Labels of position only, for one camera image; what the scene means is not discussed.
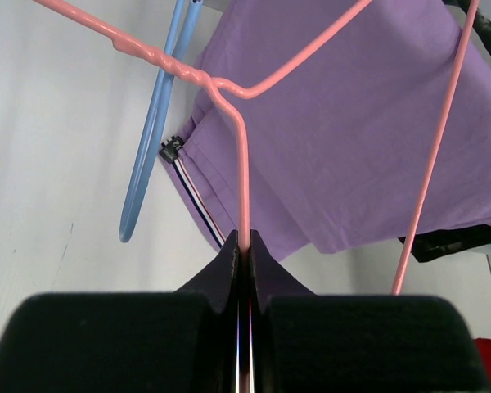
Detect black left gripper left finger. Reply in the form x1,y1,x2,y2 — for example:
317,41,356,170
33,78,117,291
0,232,239,392

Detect lilac purple trousers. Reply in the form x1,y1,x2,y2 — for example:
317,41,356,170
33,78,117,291
178,1,491,260

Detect light blue wire hanger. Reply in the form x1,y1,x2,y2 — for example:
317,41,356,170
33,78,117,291
119,1,203,243

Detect black white patterned trousers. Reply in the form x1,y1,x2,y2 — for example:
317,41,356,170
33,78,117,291
411,11,491,263

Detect pink wire hanger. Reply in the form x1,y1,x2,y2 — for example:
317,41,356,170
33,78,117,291
42,1,479,296

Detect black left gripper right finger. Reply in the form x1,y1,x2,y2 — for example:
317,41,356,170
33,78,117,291
249,231,491,392

